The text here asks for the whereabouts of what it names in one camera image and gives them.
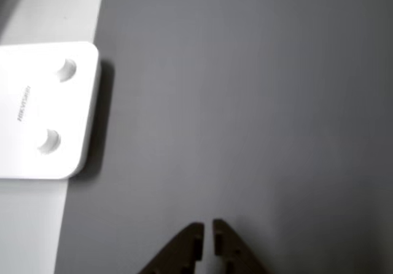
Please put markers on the grey table mat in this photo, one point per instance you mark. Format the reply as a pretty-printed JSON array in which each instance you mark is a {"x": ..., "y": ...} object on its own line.
[{"x": 230, "y": 102}]

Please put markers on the white plate with two holes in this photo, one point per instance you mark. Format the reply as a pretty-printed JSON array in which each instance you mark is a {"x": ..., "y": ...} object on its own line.
[{"x": 40, "y": 108}]

